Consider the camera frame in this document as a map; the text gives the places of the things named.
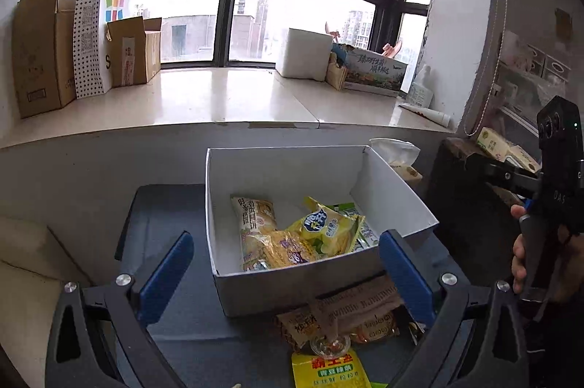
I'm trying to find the white plastic bottle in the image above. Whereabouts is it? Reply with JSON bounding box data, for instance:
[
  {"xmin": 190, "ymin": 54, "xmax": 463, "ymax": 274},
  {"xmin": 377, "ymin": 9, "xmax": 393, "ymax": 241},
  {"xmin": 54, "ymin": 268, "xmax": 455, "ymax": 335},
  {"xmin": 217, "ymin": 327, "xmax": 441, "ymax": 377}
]
[{"xmin": 406, "ymin": 64, "xmax": 434, "ymax": 108}]

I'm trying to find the yellow chips packet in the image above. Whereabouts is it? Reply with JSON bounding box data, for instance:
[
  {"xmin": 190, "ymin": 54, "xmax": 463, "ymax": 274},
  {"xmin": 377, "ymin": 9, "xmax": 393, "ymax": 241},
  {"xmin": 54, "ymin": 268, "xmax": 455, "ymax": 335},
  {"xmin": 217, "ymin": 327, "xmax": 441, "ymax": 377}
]
[{"xmin": 285, "ymin": 196, "xmax": 366, "ymax": 256}]

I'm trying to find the person's right hand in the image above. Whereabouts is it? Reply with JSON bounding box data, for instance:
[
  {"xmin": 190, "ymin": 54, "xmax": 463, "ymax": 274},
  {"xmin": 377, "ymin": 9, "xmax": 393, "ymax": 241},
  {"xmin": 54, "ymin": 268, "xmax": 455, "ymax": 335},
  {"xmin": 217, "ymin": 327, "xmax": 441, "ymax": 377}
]
[{"xmin": 510, "ymin": 204, "xmax": 530, "ymax": 294}]

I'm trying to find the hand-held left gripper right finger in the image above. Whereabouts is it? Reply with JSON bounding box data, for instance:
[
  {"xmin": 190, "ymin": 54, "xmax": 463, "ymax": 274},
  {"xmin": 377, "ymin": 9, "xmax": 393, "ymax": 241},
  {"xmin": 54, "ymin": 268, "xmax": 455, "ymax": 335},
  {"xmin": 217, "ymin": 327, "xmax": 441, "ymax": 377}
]
[{"xmin": 379, "ymin": 229, "xmax": 530, "ymax": 388}]

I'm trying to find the green white carton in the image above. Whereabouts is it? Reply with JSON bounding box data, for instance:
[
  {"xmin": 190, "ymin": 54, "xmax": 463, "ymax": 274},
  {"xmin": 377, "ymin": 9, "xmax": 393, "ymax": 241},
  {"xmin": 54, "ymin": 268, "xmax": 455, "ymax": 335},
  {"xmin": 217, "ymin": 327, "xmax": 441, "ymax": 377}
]
[{"xmin": 476, "ymin": 127, "xmax": 512, "ymax": 163}]

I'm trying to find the small open cardboard box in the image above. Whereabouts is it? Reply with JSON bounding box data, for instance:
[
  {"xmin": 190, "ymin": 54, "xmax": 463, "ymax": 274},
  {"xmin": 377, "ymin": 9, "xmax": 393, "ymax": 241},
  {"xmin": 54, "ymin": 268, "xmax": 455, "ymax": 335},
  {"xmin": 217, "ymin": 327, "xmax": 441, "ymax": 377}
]
[{"xmin": 106, "ymin": 16, "xmax": 162, "ymax": 88}]

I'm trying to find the pink beige cracker packet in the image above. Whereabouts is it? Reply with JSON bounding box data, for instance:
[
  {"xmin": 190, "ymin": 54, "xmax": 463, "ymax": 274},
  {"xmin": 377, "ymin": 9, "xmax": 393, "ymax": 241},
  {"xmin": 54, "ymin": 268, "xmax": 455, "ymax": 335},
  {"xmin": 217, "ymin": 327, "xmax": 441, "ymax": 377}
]
[{"xmin": 312, "ymin": 276, "xmax": 404, "ymax": 327}]

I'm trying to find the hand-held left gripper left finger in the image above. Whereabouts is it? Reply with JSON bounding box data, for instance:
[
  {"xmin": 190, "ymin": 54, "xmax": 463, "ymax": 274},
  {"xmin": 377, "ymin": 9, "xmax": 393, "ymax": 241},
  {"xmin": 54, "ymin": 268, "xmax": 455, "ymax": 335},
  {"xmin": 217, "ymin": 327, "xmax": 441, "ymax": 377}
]
[{"xmin": 46, "ymin": 230, "xmax": 195, "ymax": 388}]

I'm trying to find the orange white bread packet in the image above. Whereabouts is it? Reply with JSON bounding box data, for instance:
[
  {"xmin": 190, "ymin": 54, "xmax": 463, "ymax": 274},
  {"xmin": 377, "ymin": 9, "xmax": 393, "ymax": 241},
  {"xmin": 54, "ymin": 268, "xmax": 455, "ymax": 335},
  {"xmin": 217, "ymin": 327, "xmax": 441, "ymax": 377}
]
[{"xmin": 351, "ymin": 311, "xmax": 401, "ymax": 344}]

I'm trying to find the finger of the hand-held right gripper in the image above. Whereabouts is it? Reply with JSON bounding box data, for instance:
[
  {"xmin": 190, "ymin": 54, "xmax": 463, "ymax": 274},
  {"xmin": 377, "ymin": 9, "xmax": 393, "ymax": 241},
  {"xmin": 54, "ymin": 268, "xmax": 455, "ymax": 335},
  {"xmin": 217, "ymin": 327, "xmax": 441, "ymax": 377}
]
[{"xmin": 465, "ymin": 153, "xmax": 543, "ymax": 197}]

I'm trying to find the window blind cord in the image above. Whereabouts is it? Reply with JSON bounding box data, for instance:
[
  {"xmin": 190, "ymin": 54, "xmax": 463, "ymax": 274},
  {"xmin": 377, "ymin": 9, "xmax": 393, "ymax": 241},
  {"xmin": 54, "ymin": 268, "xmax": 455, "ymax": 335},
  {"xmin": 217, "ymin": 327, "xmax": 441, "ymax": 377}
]
[{"xmin": 458, "ymin": 0, "xmax": 509, "ymax": 138}]

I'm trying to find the white tube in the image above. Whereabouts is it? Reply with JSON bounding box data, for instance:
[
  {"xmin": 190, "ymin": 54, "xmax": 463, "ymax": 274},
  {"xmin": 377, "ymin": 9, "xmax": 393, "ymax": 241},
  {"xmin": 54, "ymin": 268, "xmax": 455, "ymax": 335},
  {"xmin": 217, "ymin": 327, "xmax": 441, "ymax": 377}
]
[{"xmin": 398, "ymin": 102, "xmax": 452, "ymax": 130}]

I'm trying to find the landscape printed carton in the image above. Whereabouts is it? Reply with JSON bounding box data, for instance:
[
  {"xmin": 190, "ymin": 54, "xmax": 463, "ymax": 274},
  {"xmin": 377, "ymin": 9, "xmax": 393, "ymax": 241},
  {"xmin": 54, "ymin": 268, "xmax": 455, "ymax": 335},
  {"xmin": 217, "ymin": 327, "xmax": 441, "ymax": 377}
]
[{"xmin": 332, "ymin": 43, "xmax": 409, "ymax": 97}]

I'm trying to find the clear jelly cup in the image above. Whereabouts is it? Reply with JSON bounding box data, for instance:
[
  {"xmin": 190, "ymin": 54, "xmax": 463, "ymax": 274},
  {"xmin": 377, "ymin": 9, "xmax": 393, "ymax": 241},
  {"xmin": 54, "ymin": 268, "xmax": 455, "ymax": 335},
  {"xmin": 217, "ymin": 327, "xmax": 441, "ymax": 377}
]
[{"xmin": 309, "ymin": 332, "xmax": 352, "ymax": 358}]

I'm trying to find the beige carton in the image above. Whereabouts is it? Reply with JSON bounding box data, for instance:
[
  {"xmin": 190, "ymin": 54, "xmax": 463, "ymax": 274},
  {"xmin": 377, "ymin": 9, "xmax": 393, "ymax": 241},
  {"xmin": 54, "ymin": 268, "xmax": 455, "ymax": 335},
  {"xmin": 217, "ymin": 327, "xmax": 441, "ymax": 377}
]
[{"xmin": 506, "ymin": 145, "xmax": 541, "ymax": 174}]

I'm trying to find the white cardboard box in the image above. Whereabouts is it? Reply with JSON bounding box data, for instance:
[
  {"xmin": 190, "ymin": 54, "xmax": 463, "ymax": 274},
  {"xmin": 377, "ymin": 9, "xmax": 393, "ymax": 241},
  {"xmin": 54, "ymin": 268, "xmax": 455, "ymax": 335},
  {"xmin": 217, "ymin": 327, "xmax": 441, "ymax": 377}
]
[{"xmin": 204, "ymin": 145, "xmax": 439, "ymax": 318}]

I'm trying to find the small brown paper bag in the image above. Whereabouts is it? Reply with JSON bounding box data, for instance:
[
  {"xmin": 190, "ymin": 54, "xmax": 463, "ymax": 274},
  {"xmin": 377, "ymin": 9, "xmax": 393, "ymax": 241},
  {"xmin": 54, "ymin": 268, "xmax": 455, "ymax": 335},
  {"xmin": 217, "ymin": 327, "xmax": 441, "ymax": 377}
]
[{"xmin": 325, "ymin": 51, "xmax": 348, "ymax": 91}]

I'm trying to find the yellow packet green label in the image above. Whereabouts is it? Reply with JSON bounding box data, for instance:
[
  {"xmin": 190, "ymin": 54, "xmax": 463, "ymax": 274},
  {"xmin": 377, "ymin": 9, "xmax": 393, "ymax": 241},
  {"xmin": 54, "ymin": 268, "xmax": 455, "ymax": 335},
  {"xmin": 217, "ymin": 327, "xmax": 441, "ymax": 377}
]
[{"xmin": 291, "ymin": 350, "xmax": 371, "ymax": 388}]

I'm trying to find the tissue pack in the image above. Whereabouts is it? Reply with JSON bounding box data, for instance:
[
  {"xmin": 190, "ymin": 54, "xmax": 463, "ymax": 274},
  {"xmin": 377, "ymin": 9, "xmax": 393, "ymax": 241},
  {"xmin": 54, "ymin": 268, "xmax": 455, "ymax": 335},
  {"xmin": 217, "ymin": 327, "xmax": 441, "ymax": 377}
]
[{"xmin": 369, "ymin": 138, "xmax": 423, "ymax": 192}]

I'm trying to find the white stone window sill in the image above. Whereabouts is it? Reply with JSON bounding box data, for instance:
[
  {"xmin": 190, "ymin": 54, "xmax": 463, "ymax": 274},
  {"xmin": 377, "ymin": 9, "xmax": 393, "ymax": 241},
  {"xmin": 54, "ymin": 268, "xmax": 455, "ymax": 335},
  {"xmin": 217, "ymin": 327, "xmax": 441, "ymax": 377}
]
[{"xmin": 0, "ymin": 66, "xmax": 457, "ymax": 149}]

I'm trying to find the brown snack packet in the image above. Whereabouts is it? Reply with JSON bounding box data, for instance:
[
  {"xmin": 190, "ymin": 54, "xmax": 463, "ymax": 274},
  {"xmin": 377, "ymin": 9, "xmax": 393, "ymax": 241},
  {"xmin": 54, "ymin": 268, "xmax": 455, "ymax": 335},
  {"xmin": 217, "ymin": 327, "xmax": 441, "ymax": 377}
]
[{"xmin": 274, "ymin": 305, "xmax": 322, "ymax": 349}]

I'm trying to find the large brown cardboard box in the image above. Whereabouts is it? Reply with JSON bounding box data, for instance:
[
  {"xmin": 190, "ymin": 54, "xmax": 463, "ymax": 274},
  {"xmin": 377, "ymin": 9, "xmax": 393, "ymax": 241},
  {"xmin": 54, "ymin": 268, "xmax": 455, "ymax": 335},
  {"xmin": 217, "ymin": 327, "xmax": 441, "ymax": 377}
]
[{"xmin": 11, "ymin": 0, "xmax": 80, "ymax": 119}]

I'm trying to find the white polka-dot paper bag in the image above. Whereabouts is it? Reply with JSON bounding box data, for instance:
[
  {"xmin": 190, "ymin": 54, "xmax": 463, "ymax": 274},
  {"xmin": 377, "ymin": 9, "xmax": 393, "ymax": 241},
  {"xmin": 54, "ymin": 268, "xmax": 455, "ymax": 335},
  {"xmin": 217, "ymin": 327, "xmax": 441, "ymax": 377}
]
[{"xmin": 73, "ymin": 0, "xmax": 147, "ymax": 100}]

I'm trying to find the orange yellow noodle snack packet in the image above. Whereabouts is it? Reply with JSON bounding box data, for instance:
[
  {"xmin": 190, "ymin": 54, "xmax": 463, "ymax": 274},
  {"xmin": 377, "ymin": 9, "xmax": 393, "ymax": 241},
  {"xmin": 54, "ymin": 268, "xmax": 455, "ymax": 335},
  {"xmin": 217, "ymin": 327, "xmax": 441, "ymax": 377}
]
[{"xmin": 267, "ymin": 230, "xmax": 322, "ymax": 269}]

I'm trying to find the green white snack packet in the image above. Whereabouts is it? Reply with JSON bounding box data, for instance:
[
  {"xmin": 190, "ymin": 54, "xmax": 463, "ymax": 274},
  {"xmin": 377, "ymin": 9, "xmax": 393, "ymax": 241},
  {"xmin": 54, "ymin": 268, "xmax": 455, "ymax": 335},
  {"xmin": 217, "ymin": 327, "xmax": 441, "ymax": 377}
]
[{"xmin": 338, "ymin": 203, "xmax": 381, "ymax": 254}]

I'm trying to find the tall yellow biscuit packet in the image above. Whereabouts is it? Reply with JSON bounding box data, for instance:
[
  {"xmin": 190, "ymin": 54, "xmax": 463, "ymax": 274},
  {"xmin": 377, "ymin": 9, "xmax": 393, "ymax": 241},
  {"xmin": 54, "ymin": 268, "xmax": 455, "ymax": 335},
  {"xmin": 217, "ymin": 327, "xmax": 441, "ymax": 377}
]
[{"xmin": 230, "ymin": 195, "xmax": 279, "ymax": 272}]

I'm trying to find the white foam box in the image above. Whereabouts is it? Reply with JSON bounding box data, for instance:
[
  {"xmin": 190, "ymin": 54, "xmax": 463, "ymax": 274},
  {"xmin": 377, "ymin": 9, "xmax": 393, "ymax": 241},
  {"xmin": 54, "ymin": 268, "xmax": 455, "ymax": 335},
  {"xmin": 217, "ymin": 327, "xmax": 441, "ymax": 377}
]
[{"xmin": 275, "ymin": 27, "xmax": 336, "ymax": 79}]

